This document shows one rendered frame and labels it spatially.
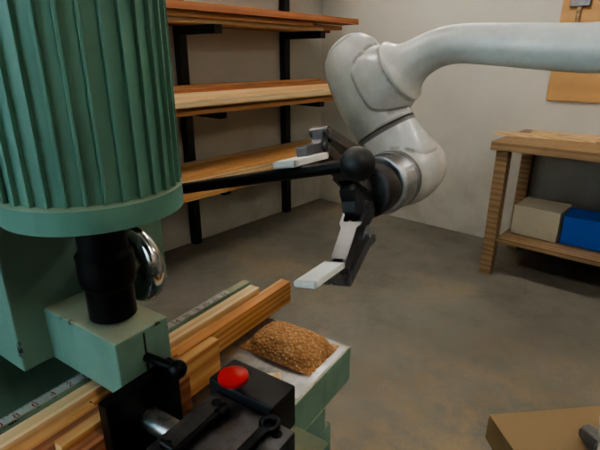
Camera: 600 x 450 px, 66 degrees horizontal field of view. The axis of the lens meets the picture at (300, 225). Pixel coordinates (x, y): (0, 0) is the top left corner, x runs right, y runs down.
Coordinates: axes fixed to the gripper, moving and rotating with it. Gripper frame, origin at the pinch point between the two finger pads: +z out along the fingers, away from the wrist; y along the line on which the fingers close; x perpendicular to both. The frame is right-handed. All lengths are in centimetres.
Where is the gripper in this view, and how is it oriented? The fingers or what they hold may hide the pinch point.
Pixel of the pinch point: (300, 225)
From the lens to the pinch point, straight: 51.7
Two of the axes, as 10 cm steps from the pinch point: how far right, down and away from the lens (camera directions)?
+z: -5.6, 2.8, -7.8
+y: -1.6, -9.6, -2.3
